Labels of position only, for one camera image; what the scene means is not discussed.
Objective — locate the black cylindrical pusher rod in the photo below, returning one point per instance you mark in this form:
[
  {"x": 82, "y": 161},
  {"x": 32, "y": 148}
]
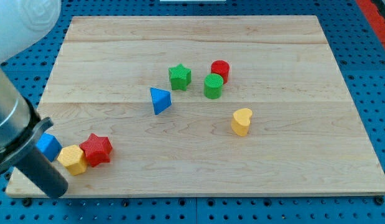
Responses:
[{"x": 37, "y": 168}]

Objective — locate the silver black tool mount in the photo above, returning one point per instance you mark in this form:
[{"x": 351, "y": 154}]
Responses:
[{"x": 20, "y": 125}]

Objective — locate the yellow heart block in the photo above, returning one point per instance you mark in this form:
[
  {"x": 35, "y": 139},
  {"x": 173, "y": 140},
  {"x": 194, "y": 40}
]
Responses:
[{"x": 241, "y": 121}]

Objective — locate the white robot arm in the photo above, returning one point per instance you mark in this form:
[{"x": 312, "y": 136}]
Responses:
[{"x": 23, "y": 23}]

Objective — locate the blue triangle block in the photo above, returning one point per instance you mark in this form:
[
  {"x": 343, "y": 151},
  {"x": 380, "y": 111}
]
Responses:
[{"x": 161, "y": 100}]

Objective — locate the blue cube block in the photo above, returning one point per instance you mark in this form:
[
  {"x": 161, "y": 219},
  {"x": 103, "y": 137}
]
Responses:
[{"x": 49, "y": 146}]

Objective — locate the yellow hexagon block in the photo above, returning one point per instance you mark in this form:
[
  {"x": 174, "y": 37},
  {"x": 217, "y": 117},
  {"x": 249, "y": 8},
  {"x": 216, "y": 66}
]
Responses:
[{"x": 73, "y": 159}]

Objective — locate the red star block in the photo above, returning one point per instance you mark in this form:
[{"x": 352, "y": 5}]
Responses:
[{"x": 97, "y": 149}]

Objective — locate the green star block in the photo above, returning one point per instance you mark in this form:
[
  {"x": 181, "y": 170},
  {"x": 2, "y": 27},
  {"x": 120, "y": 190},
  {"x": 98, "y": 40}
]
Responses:
[{"x": 180, "y": 77}]

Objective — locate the wooden board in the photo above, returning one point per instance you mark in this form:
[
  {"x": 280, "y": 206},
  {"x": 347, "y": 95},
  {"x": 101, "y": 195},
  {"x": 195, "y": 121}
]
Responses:
[{"x": 305, "y": 139}]

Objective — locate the green cylinder block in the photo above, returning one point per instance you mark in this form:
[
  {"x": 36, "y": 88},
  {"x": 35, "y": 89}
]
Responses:
[{"x": 213, "y": 84}]

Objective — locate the red cylinder block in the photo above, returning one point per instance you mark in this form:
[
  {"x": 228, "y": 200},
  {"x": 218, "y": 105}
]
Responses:
[{"x": 221, "y": 68}]

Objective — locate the red strip at right corner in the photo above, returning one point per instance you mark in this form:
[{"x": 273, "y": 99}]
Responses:
[{"x": 375, "y": 16}]

